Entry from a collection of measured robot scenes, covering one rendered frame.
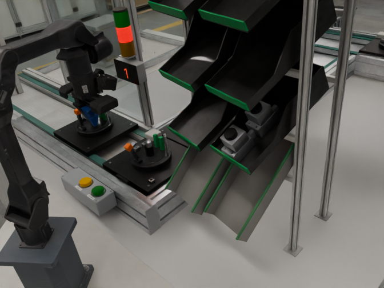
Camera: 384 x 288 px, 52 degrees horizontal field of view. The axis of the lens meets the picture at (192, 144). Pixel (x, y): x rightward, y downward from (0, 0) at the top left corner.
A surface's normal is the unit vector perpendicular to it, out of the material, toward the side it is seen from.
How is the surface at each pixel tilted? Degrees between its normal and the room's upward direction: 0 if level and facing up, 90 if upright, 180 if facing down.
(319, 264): 0
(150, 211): 90
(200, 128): 25
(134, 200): 0
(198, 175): 45
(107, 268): 0
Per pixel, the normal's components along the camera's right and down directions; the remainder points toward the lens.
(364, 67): -0.69, 0.46
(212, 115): -0.43, -0.58
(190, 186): -0.63, -0.30
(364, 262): -0.10, -0.82
